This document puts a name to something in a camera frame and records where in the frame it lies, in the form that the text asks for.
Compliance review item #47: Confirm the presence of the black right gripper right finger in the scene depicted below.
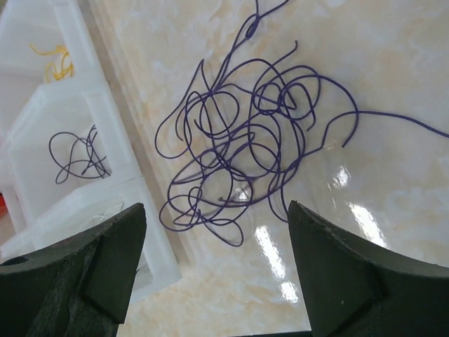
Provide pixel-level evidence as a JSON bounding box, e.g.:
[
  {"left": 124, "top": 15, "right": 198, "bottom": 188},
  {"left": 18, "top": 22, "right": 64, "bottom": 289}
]
[{"left": 288, "top": 201, "right": 448, "bottom": 336}]

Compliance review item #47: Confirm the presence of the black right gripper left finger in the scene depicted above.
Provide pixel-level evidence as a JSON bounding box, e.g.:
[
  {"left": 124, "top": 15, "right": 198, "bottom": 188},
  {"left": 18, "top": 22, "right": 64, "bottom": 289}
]
[{"left": 1, "top": 203, "right": 147, "bottom": 336}]

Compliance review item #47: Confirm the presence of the red plastic basket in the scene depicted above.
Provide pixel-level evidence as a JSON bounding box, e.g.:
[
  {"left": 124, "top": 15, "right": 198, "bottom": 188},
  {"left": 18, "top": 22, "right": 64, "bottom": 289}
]
[{"left": 0, "top": 193, "right": 8, "bottom": 218}]

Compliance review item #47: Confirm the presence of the white compartment organizer tray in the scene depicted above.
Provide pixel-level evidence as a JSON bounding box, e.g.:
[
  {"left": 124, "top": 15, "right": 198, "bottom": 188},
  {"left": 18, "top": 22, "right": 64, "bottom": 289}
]
[{"left": 1, "top": 1, "right": 181, "bottom": 302}]

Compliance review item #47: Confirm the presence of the dark purple wire in tray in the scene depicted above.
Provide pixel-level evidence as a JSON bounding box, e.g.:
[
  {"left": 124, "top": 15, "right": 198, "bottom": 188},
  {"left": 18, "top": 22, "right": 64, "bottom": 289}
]
[{"left": 48, "top": 124, "right": 108, "bottom": 185}]

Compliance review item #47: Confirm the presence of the tangled wire pile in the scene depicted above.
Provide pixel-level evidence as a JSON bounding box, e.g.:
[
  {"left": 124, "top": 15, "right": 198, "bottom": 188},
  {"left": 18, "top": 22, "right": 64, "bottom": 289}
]
[{"left": 154, "top": 0, "right": 449, "bottom": 247}]

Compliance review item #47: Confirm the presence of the yellow wire in tray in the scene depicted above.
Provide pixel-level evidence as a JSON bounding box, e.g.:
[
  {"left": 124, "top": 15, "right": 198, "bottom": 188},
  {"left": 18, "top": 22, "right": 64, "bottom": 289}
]
[{"left": 29, "top": 44, "right": 75, "bottom": 84}]

